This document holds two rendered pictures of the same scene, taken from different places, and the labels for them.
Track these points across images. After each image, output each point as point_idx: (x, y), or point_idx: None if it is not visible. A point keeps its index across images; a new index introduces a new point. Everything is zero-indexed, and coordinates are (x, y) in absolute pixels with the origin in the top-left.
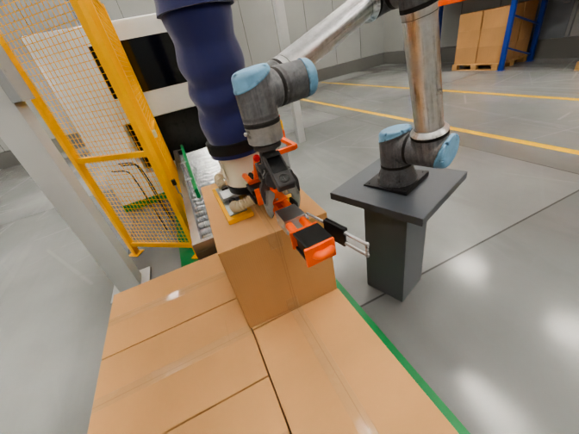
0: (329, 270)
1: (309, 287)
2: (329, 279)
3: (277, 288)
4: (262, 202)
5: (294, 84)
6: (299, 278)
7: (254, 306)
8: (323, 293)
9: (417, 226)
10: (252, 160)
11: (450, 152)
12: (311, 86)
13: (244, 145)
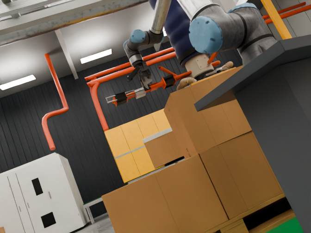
0: (188, 135)
1: (188, 144)
2: (191, 143)
3: (180, 137)
4: (163, 88)
5: (128, 43)
6: (182, 135)
7: (180, 145)
8: (194, 153)
9: (278, 127)
10: (188, 65)
11: (197, 37)
12: (132, 40)
13: (178, 59)
